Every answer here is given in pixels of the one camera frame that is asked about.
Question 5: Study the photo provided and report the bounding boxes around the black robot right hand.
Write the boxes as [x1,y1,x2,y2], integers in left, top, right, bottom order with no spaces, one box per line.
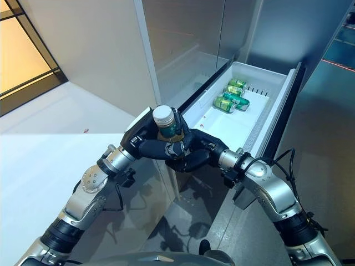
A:
[165,107,225,173]

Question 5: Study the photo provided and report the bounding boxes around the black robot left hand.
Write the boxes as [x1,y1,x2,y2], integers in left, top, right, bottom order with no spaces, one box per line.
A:
[120,106,186,161]

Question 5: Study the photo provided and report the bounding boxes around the yellow drink bottle white cap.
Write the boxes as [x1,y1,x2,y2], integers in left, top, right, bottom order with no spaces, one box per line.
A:
[152,105,186,145]

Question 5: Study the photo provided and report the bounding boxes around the white fridge drawer dark front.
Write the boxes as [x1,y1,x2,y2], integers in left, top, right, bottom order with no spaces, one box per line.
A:
[179,61,307,164]

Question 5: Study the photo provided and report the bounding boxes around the steel fridge body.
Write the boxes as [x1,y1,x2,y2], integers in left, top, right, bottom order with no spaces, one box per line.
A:
[133,0,352,204]

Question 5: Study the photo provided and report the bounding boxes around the steel fronted fridge drawer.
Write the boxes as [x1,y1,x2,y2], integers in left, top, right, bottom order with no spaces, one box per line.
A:
[232,184,257,212]

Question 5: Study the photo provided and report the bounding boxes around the steel fridge door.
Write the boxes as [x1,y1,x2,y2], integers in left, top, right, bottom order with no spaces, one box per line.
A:
[216,0,352,92]

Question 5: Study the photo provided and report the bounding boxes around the light green drink can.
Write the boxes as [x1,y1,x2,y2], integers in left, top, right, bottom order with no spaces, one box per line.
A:
[223,85,245,96]
[227,78,249,90]
[212,96,236,114]

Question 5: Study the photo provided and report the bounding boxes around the dark green drink can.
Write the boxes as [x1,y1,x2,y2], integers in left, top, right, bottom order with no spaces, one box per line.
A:
[221,91,250,111]

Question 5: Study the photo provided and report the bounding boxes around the white tall cabinet panel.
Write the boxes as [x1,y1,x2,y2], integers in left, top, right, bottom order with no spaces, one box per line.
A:
[21,0,156,117]

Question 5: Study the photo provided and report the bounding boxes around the grey robot body and legs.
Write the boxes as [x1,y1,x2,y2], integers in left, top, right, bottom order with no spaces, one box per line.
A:
[91,239,242,266]

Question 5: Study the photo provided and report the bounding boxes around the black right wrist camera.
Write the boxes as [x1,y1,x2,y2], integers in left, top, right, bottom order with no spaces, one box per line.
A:
[223,168,240,190]

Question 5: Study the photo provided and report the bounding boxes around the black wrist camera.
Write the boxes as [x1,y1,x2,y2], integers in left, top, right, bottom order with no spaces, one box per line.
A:
[223,168,240,190]
[116,167,136,188]

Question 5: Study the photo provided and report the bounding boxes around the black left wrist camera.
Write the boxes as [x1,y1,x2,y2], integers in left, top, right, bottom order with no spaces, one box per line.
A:
[116,167,136,188]

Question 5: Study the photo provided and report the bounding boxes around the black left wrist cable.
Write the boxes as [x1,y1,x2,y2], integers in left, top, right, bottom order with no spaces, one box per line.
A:
[104,184,124,211]

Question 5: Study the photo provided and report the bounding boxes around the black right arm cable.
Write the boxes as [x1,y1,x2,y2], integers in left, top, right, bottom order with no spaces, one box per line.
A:
[241,148,329,232]

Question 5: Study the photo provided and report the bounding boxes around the orange glass window dark frame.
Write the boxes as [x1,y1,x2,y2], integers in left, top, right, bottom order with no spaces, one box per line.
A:
[0,0,69,117]

